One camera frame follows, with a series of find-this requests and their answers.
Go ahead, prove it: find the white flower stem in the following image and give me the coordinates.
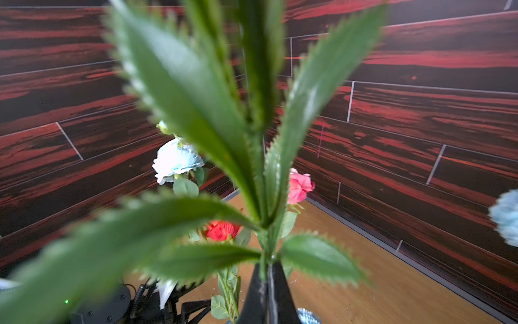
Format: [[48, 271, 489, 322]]
[[152, 120, 208, 197]]

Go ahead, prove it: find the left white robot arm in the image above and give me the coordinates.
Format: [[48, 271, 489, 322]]
[[1, 279, 211, 323]]

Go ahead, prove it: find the blue purple glass vase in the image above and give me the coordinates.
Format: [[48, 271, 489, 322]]
[[297, 308, 322, 324]]

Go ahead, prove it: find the red rose stem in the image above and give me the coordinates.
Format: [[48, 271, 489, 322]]
[[205, 221, 250, 323]]

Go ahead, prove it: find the pink rose stem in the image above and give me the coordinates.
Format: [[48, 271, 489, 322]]
[[280, 168, 315, 238]]

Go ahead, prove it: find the small light blue flower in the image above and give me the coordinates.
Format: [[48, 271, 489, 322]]
[[0, 0, 389, 324]]

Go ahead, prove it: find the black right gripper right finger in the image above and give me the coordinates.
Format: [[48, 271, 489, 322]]
[[268, 262, 302, 324]]

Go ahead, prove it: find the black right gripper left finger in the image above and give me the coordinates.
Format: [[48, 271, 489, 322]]
[[237, 264, 268, 324]]

